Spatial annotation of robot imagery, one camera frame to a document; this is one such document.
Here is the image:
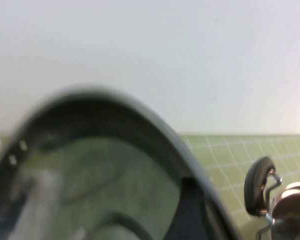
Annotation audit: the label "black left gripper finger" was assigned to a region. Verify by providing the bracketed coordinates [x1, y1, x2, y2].
[164, 176, 207, 240]

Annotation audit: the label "steel pot lid black knob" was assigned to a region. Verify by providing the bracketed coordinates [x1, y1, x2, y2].
[0, 83, 241, 240]

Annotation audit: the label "green checked tablecloth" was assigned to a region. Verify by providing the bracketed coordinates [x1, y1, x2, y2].
[0, 132, 300, 240]

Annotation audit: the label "stainless steel pot black handles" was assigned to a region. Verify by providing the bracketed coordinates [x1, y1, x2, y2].
[243, 156, 300, 240]

